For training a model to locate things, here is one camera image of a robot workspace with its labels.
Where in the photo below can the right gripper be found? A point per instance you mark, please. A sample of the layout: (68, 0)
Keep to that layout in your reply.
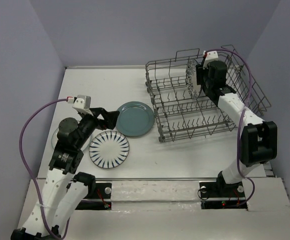
(200, 73)

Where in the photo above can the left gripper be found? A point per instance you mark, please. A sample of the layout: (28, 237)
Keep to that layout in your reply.
(110, 119)

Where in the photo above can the blue floral plate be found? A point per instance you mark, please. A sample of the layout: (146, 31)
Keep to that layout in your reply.
(191, 79)

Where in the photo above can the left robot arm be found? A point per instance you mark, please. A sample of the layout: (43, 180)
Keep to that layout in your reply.
(64, 187)

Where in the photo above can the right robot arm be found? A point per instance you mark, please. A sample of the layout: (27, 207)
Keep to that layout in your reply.
(257, 139)

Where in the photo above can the teal plate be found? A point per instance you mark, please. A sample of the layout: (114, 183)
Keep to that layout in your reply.
(135, 119)

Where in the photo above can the blue striped white plate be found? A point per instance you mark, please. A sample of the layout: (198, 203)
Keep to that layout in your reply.
(109, 149)

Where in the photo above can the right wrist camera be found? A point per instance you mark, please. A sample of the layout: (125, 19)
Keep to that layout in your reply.
(208, 57)

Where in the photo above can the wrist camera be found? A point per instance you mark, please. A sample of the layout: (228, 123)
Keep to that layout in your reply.
(208, 57)
(80, 103)

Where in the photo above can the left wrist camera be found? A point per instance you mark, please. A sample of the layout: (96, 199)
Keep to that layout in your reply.
(80, 103)

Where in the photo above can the grey wire dish rack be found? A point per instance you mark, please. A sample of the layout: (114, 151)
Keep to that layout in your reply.
(178, 116)

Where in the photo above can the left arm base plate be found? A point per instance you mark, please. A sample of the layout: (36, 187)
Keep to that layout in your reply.
(99, 199)

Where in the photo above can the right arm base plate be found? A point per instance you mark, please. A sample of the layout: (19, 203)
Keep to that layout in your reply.
(214, 198)

